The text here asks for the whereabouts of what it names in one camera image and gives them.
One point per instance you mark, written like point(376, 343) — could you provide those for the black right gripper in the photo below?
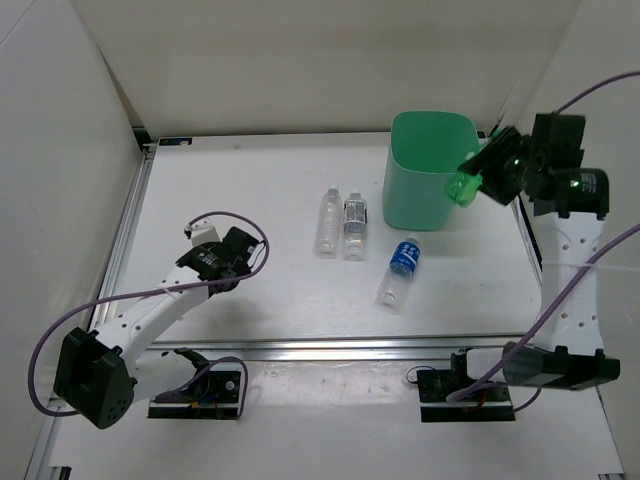
point(491, 183)

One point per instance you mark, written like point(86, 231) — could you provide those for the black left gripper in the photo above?
point(244, 270)

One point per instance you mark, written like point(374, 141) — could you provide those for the green plastic soda bottle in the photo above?
point(462, 188)

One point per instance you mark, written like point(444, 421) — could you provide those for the clear unlabeled plastic bottle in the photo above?
point(329, 221)

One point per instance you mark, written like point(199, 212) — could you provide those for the clear bottle blue label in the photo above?
point(397, 280)

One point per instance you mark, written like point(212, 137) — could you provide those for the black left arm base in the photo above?
point(219, 395)

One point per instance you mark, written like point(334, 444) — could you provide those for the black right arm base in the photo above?
point(436, 384)

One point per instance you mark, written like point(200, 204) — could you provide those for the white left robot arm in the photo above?
point(101, 373)

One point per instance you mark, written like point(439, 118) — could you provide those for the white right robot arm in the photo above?
point(563, 349)

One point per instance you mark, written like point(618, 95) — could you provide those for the green plastic bin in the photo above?
point(425, 150)

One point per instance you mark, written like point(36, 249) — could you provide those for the clear bottle white label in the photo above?
point(354, 224)

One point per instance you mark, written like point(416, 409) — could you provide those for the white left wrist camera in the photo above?
point(201, 232)

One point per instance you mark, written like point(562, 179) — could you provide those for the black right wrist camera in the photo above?
point(556, 140)

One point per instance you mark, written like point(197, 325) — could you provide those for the aluminium table frame rail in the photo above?
point(327, 396)

